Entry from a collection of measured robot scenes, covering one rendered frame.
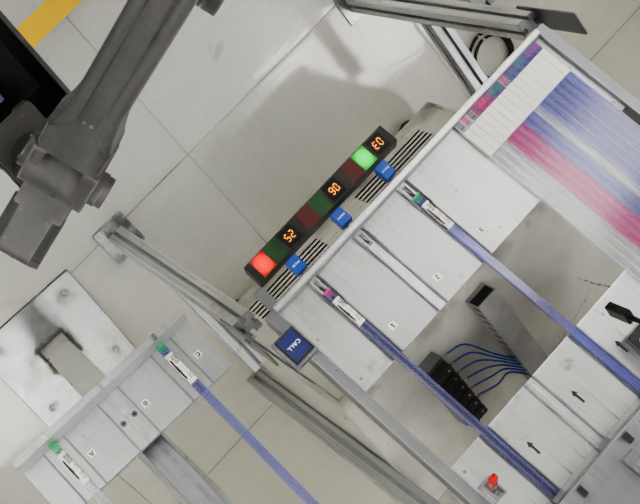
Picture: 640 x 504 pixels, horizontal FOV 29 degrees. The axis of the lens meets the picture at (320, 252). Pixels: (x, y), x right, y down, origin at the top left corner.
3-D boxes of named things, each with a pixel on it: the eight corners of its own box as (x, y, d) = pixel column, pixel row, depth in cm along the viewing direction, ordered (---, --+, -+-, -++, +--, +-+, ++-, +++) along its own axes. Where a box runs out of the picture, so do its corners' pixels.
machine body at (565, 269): (205, 313, 281) (341, 410, 228) (412, 96, 293) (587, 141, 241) (363, 476, 314) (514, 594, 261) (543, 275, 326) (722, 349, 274)
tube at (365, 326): (323, 295, 206) (323, 293, 205) (329, 289, 206) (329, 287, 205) (562, 507, 196) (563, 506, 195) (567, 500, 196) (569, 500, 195)
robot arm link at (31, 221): (118, 178, 115) (33, 128, 114) (53, 287, 115) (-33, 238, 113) (112, 179, 127) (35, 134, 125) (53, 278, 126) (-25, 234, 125)
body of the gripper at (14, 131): (42, 208, 133) (64, 223, 127) (-24, 140, 128) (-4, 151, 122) (86, 166, 135) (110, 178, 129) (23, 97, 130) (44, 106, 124)
